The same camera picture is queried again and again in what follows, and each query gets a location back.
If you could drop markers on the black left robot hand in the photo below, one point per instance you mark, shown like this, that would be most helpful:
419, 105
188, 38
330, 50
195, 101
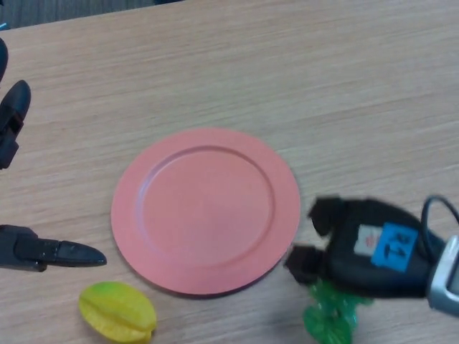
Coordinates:
10, 120

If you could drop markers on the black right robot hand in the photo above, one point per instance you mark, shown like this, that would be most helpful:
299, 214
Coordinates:
351, 265

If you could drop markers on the yellow green starfruit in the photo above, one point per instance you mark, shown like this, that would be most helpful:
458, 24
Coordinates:
116, 311

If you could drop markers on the green grapes bunch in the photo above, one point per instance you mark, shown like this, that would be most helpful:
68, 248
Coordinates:
330, 319

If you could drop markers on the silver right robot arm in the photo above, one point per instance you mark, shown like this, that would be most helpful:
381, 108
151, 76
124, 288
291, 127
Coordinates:
448, 283

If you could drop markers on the pink round plate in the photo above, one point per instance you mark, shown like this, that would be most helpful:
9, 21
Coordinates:
204, 211

